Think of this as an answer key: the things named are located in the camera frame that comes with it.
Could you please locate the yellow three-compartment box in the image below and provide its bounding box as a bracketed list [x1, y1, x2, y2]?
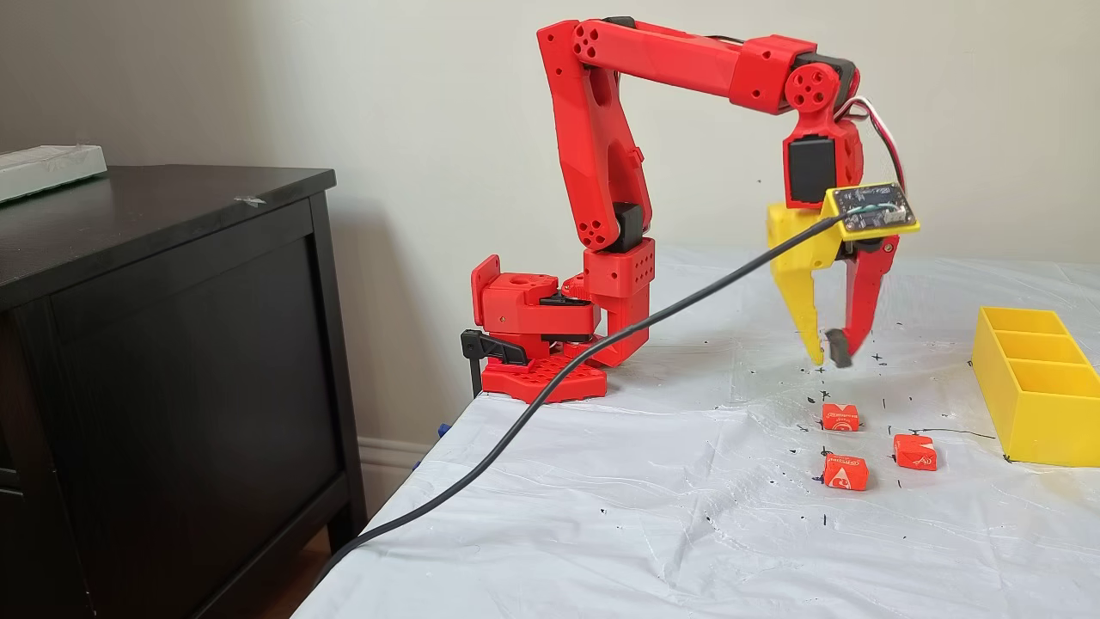
[971, 305, 1100, 469]

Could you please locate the black table clamp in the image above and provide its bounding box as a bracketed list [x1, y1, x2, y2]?
[460, 329, 527, 398]

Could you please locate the white plastic table cover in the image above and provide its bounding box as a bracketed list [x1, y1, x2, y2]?
[290, 245, 1100, 619]

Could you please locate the black wooden dresser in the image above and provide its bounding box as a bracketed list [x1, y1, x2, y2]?
[0, 165, 369, 619]

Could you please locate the white foam block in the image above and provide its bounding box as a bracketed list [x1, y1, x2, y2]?
[0, 144, 109, 205]

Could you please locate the camera board on yellow mount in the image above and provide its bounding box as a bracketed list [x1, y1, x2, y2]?
[822, 181, 922, 242]

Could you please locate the black camera cable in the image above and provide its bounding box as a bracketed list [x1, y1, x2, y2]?
[318, 215, 847, 577]

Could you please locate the servo wire bundle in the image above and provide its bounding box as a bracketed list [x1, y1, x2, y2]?
[838, 95, 908, 194]

